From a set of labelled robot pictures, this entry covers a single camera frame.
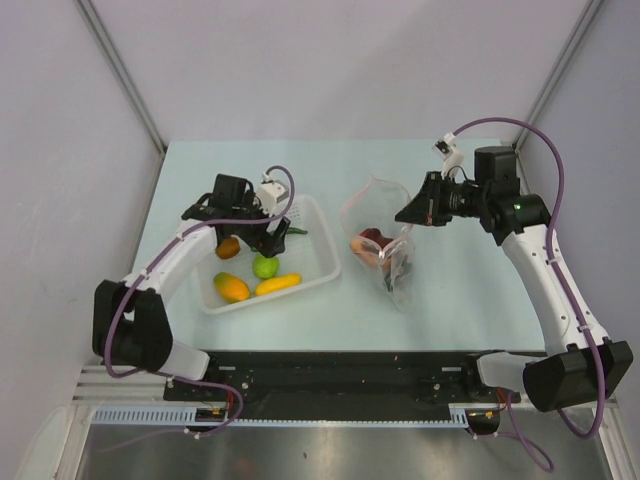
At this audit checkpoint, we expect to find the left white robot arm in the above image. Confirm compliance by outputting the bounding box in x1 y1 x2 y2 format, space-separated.
91 171 295 400

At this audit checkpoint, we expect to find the brown kiwi fruit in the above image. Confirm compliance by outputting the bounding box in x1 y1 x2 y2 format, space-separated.
215 237 241 260

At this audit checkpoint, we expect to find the clear zip top bag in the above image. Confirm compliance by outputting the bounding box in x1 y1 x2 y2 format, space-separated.
339 177 415 310

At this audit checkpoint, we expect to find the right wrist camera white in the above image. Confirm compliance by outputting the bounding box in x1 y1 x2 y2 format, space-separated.
432 132 464 178

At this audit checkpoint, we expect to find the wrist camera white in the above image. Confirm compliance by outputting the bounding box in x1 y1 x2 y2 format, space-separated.
255 172 290 215
432 132 464 178

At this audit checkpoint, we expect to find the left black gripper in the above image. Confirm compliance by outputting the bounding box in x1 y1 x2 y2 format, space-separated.
231 191 289 258

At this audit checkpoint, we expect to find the white plastic basket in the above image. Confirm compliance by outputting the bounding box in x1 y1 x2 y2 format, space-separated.
189 195 341 315

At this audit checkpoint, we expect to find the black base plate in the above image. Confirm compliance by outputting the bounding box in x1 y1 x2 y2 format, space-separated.
162 351 507 421

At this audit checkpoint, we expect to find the white slotted cable duct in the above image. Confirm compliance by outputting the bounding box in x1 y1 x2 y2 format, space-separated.
92 402 506 429

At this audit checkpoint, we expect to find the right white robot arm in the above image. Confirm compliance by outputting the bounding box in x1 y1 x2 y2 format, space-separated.
395 140 633 412

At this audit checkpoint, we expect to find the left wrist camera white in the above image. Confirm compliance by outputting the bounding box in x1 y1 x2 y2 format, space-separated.
255 172 290 215

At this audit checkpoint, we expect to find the green chili pepper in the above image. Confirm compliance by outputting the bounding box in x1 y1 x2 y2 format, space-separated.
287 227 309 235

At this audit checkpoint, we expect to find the dark green cucumber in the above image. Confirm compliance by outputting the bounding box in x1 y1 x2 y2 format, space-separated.
383 255 412 293

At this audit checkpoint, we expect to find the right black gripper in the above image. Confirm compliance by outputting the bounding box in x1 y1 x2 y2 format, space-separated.
396 171 489 227

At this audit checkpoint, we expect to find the papaya slice with red flesh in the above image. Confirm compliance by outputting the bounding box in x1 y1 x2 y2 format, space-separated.
349 228 398 269

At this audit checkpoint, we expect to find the yellow green mango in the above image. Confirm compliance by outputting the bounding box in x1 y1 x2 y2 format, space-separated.
213 272 251 304

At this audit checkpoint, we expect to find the green lime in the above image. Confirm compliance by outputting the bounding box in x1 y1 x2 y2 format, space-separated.
252 253 280 280

